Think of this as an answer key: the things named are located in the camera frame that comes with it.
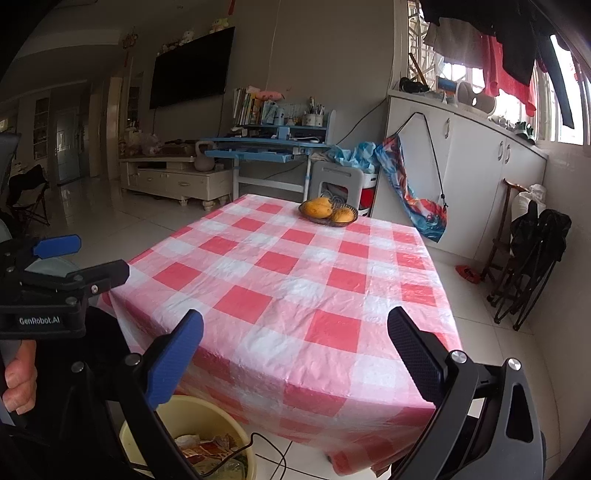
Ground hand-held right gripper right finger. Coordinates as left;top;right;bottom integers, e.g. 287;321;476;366
387;305;548;480

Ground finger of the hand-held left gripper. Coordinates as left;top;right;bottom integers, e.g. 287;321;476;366
4;234;82;273
23;259;131;298

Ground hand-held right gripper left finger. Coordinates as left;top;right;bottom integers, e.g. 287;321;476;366
60;309;206;480

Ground yellow plastic bin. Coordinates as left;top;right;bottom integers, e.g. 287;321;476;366
119;394;257;480

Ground red snack wrapper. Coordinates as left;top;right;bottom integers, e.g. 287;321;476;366
178;434;232;462

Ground person's left hand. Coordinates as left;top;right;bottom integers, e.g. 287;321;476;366
2;342;38;414

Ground small dark folding chair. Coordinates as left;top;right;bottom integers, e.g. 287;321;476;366
8;166;51;227

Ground cream television stand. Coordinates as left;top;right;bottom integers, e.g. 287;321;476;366
119;154;234;206

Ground red white checkered tablecloth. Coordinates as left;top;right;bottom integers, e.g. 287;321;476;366
97;194;465;476

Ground clear plastic bag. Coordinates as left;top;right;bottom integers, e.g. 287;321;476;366
120;129;160;158

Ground beige kettlebell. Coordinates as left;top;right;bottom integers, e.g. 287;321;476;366
194;141;217;172

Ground wooden chair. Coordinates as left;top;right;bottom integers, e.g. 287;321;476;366
482;179;529;282

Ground black folding chair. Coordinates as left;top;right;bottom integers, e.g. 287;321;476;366
487;200;573;330

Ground large yellow mango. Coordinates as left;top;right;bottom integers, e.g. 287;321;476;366
302;198;333;219

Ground white cabinet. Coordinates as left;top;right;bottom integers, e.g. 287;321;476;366
372;88;550;268

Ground white plastic stool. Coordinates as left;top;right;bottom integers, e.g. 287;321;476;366
310;161;368;210

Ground white bag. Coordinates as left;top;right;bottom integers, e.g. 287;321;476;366
512;185;548;217

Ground blue study desk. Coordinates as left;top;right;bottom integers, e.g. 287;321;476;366
203;111;338;199

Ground blue plastic bags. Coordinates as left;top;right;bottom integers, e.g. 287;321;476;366
328;142;384;174

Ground black television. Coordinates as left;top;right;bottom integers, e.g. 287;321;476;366
148;26;235;110

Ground row of books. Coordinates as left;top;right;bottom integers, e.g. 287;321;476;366
232;87;278;126

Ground red hanging garment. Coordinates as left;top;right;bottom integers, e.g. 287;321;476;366
480;34;539;116

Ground white hanging garment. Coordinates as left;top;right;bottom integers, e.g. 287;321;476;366
424;18;485;70

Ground black hanging garment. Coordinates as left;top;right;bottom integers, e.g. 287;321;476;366
422;0;575;130

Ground black cable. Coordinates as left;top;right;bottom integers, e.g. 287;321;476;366
194;431;289;480

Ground black strap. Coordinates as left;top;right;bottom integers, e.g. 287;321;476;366
399;111;450;210

